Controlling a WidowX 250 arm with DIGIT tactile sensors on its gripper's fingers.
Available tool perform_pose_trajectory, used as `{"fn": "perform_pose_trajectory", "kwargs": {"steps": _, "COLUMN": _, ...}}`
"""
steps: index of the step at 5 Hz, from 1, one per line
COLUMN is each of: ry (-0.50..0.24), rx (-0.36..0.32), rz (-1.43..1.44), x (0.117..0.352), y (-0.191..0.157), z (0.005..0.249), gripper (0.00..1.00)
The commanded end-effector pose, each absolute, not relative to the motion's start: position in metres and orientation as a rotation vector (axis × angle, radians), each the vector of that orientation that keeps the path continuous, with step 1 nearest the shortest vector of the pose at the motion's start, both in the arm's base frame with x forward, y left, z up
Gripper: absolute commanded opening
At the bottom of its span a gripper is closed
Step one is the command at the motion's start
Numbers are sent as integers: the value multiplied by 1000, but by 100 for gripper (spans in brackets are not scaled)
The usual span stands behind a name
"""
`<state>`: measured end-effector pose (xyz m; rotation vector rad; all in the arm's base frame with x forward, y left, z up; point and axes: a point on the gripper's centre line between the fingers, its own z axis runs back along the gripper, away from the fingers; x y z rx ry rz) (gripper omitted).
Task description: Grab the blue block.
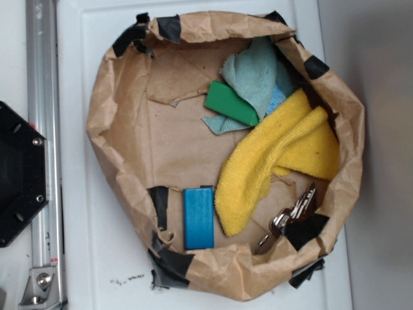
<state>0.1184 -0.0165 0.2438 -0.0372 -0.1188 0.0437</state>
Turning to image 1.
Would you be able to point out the green rectangular block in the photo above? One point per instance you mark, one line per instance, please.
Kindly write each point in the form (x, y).
(222, 99)

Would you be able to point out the aluminium extrusion rail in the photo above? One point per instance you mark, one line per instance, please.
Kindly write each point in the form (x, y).
(43, 114)

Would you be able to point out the blue rectangular block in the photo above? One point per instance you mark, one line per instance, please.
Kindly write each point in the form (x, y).
(199, 218)

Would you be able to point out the yellow microfiber cloth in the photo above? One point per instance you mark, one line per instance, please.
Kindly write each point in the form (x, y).
(293, 137)

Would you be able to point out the light blue cloth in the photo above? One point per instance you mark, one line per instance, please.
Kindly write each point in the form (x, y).
(277, 98)

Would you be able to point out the teal microfiber cloth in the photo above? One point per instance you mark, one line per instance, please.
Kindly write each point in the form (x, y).
(252, 74)

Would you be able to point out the brown paper bag bin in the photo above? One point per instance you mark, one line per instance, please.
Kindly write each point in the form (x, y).
(145, 125)

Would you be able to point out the bunch of silver keys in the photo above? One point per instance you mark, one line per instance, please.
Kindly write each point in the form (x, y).
(303, 208)

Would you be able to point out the metal corner bracket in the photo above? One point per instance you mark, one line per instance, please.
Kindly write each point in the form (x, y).
(42, 289)

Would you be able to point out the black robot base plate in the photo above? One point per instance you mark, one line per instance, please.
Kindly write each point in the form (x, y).
(23, 174)

